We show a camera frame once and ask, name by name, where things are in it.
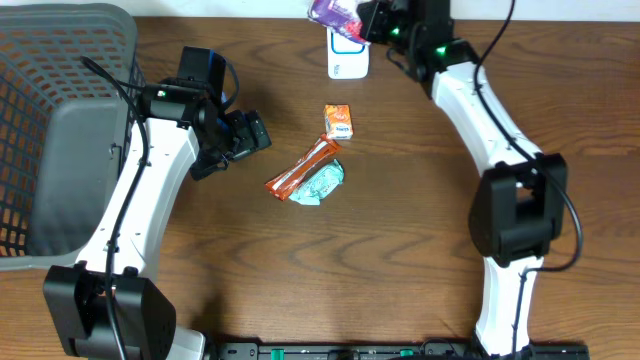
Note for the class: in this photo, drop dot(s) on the small orange juice carton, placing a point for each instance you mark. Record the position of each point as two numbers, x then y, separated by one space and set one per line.
338 122

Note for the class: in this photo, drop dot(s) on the orange snack bar wrapper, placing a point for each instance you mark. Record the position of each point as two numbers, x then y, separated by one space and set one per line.
283 185

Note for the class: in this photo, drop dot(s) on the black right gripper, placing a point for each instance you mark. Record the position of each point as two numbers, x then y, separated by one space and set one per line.
370 20

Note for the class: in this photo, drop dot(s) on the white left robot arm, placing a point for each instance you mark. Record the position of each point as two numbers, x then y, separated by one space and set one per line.
107 305

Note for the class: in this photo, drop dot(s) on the floral red purple packet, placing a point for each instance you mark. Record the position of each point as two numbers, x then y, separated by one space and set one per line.
340 16

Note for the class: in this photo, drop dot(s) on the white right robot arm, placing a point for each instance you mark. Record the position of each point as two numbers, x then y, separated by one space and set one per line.
517 210

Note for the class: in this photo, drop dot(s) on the white barcode scanner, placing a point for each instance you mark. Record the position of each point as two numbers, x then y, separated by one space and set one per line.
346 59

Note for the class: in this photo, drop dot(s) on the grey plastic lattice basket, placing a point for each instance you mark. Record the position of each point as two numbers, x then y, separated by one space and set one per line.
65 132

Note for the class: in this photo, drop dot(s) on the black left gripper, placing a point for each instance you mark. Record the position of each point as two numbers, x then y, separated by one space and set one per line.
239 141

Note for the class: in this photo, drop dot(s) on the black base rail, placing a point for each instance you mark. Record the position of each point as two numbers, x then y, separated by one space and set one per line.
432 349

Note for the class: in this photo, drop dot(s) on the teal green packet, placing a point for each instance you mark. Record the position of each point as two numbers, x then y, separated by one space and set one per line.
314 189

